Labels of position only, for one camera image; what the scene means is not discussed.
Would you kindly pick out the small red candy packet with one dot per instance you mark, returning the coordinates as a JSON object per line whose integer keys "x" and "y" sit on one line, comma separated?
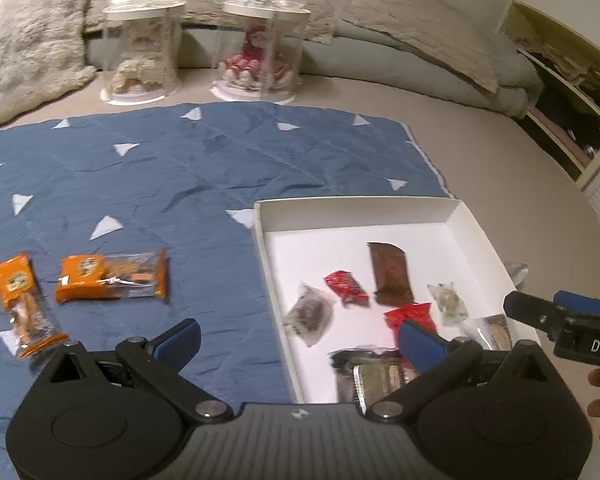
{"x": 346, "y": 287}

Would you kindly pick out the blue blanket with white triangles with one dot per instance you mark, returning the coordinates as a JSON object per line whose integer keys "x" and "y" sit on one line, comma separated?
{"x": 130, "y": 180}

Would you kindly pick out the small white green snack packet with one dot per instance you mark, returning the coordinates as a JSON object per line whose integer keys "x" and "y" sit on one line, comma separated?
{"x": 447, "y": 302}

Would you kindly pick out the clear packet with brown bar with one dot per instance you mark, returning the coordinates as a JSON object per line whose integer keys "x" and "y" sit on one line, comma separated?
{"x": 492, "y": 332}

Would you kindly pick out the wooden bedside shelf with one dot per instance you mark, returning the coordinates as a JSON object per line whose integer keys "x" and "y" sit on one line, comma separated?
{"x": 565, "y": 85}

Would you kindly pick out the crumpled silver wrapper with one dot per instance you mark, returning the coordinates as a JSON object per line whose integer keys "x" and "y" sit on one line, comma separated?
{"x": 517, "y": 271}

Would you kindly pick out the clear case with red doll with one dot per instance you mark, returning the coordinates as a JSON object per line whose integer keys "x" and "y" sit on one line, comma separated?
{"x": 260, "y": 50}

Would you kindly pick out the white cardboard box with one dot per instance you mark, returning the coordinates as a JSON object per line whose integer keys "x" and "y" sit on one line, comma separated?
{"x": 330, "y": 240}

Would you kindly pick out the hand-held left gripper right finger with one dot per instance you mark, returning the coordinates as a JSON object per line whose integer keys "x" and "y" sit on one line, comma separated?
{"x": 420, "y": 345}

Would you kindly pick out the fluffy cream pillow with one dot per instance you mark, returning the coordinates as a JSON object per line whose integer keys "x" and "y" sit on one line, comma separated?
{"x": 25, "y": 45}

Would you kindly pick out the beige textured bedspread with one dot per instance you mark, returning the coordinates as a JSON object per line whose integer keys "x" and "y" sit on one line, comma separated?
{"x": 380, "y": 5}

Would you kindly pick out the brown foil snack packet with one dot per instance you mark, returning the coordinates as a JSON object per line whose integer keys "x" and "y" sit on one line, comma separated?
{"x": 390, "y": 275}

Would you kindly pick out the clear case with white doll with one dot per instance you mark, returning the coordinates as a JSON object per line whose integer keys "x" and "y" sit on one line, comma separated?
{"x": 140, "y": 50}

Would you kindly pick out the long orange clear-window snack packet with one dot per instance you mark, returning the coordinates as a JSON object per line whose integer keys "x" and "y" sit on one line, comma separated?
{"x": 22, "y": 300}

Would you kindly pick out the clear brown cake snack packet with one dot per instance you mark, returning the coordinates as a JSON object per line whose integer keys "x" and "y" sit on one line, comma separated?
{"x": 307, "y": 315}

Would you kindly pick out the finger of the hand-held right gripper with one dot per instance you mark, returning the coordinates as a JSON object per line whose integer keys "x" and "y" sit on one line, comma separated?
{"x": 585, "y": 304}
{"x": 530, "y": 310}

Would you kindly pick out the person's right hand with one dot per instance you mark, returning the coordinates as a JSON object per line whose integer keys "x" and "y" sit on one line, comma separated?
{"x": 599, "y": 394}

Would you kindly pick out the red snack packet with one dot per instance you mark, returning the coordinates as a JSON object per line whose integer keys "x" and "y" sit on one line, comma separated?
{"x": 410, "y": 317}

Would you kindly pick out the short orange snack packet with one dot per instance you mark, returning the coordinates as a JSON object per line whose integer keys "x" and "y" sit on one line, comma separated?
{"x": 112, "y": 275}

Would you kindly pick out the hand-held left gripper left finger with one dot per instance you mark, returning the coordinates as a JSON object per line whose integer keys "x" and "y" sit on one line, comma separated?
{"x": 180, "y": 342}

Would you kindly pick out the large clear tray snack packet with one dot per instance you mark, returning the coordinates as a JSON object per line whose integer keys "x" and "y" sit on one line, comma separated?
{"x": 372, "y": 377}

